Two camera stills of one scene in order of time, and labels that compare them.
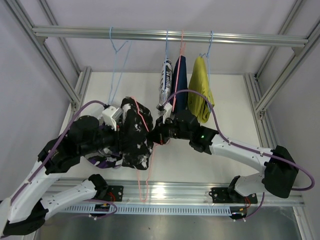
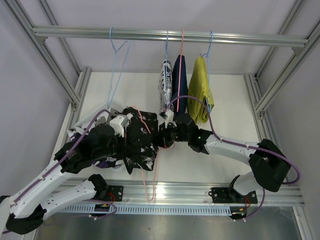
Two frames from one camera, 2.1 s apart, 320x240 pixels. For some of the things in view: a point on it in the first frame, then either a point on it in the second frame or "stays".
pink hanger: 138,107 -> 156,162
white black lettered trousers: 166,83 stays
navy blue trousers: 180,102 stays
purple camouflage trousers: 108,162 stays
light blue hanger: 165,62 stays
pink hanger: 182,50 -> 178,86
